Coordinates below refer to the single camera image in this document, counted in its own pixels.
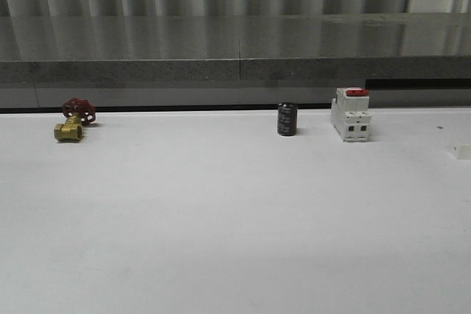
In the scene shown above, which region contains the white half-ring pipe clamp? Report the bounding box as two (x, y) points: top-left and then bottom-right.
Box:
(449, 144), (471, 160)

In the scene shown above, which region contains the black cylindrical capacitor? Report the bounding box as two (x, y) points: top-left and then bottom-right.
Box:
(277, 102), (298, 137)

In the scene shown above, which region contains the grey stone counter ledge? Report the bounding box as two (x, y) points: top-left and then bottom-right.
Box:
(1, 13), (470, 89)

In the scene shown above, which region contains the brass valve red handwheel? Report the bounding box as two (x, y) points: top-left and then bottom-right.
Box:
(53, 98), (96, 142)

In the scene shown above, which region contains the white circuit breaker red switch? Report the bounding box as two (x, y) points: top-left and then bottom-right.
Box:
(330, 88), (372, 142)

